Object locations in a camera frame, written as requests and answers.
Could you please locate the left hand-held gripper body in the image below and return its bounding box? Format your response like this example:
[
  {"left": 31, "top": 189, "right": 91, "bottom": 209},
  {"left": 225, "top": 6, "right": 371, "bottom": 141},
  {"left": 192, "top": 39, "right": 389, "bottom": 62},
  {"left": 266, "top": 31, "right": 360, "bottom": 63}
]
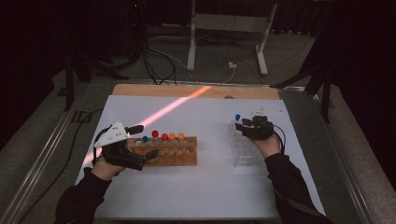
[{"left": 93, "top": 120, "right": 148, "bottom": 172}]

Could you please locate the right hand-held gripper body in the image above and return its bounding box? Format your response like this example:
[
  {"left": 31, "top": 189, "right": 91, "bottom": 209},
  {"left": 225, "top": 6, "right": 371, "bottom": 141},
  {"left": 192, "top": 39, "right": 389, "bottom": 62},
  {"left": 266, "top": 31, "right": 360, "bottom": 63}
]
[{"left": 241, "top": 106, "right": 285, "bottom": 141}]

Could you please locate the orange cap test tube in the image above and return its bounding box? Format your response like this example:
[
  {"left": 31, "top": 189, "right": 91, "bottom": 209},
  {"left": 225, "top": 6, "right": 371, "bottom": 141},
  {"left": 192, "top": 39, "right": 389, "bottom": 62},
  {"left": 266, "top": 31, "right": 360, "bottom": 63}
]
[
  {"left": 168, "top": 133, "right": 177, "bottom": 155},
  {"left": 177, "top": 132, "right": 187, "bottom": 155}
]

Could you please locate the clear plastic test tube rack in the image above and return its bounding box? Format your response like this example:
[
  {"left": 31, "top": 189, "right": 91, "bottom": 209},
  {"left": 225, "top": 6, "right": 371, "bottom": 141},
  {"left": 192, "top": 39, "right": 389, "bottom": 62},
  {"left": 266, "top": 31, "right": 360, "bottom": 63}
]
[{"left": 228, "top": 119, "right": 264, "bottom": 167}]

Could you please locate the wooden test tube rack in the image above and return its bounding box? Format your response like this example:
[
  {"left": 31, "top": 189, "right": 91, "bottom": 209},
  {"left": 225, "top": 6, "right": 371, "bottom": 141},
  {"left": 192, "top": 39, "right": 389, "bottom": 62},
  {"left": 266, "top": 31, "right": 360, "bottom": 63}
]
[{"left": 127, "top": 135, "right": 198, "bottom": 167}]

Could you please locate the person's right hand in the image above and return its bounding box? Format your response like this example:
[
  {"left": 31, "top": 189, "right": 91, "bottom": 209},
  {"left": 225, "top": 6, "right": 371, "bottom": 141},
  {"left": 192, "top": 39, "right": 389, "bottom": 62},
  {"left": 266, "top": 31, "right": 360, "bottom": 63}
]
[{"left": 251, "top": 133, "right": 283, "bottom": 160}]

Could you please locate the person's left hand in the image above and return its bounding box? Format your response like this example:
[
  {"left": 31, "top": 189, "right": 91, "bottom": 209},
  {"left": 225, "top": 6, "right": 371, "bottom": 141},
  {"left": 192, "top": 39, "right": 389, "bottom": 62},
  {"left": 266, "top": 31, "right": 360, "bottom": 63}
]
[{"left": 91, "top": 155, "right": 125, "bottom": 181}]

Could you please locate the white table mat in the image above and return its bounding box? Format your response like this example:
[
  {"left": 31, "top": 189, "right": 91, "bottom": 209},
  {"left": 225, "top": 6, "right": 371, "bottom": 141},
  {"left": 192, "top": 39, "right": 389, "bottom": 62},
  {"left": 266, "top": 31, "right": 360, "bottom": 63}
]
[{"left": 74, "top": 94, "right": 327, "bottom": 220}]

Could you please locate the black metal stand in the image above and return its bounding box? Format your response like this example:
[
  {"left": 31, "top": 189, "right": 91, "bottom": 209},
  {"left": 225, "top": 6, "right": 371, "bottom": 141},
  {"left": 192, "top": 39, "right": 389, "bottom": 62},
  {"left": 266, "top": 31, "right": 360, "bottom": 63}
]
[
  {"left": 270, "top": 31, "right": 335, "bottom": 124},
  {"left": 64, "top": 46, "right": 130, "bottom": 112}
]

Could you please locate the white metal stand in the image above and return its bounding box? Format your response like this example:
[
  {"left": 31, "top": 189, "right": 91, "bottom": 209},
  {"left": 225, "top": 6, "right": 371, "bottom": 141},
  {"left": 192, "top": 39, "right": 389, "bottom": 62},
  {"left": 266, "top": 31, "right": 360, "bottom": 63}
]
[{"left": 186, "top": 0, "right": 278, "bottom": 77}]

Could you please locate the left hand-held gripper cable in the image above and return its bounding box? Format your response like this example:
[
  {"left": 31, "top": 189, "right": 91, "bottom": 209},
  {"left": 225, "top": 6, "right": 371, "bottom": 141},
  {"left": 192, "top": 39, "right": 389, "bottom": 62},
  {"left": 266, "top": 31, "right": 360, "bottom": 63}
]
[{"left": 92, "top": 125, "right": 113, "bottom": 166}]

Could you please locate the hand-held gripper cable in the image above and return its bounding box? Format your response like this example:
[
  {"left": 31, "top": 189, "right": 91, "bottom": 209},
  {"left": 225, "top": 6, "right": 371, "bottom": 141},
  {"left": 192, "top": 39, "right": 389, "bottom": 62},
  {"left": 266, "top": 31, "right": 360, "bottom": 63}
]
[
  {"left": 272, "top": 124, "right": 287, "bottom": 155},
  {"left": 92, "top": 125, "right": 113, "bottom": 166}
]

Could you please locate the right hand-held gripper cable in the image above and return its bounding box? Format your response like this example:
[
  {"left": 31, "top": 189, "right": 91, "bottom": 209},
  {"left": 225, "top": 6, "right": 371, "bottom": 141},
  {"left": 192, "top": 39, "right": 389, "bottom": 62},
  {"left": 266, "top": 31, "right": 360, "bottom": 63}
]
[{"left": 272, "top": 124, "right": 287, "bottom": 155}]

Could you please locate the black floor cable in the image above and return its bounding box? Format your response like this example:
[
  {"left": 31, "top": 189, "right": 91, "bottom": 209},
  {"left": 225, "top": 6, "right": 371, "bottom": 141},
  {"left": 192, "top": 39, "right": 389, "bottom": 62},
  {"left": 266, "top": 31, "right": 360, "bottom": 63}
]
[{"left": 18, "top": 107, "right": 106, "bottom": 224}]

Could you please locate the bundle of black cables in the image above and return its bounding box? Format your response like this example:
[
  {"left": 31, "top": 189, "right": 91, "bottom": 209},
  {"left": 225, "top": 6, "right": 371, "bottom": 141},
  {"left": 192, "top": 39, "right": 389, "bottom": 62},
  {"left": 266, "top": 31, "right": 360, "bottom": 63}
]
[{"left": 124, "top": 0, "right": 178, "bottom": 86}]

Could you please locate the metal floor rail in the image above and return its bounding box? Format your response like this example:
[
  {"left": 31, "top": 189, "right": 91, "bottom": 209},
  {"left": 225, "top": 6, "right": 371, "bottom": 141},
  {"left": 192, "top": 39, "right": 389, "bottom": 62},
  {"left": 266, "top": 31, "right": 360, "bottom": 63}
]
[
  {"left": 306, "top": 90, "right": 375, "bottom": 224},
  {"left": 0, "top": 82, "right": 92, "bottom": 224}
]

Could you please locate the white floor cable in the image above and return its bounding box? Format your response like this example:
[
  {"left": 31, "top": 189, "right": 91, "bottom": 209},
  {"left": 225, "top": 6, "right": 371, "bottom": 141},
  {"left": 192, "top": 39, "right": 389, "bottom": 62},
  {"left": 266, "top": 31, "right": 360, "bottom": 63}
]
[{"left": 148, "top": 35, "right": 236, "bottom": 85}]

